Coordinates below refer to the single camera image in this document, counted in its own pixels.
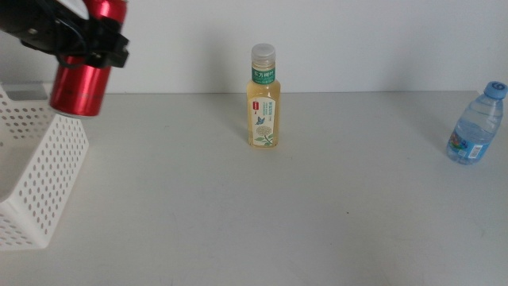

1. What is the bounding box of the clear water bottle blue cap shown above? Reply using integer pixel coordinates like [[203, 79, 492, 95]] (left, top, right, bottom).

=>
[[445, 80, 508, 166]]

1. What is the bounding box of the thin black cable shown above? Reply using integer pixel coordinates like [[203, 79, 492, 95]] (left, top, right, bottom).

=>
[[54, 17, 90, 69]]

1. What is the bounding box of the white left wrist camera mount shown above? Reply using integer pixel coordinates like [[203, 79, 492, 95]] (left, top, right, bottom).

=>
[[59, 0, 90, 20]]

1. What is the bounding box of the white perforated plastic basket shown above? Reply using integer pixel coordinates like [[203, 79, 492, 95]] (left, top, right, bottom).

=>
[[0, 82, 90, 251]]

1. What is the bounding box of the red soda can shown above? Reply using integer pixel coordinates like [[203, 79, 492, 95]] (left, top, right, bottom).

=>
[[48, 0, 129, 118]]

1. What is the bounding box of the yellow tea bottle green label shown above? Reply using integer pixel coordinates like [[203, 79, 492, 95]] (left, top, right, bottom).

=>
[[245, 43, 282, 150]]

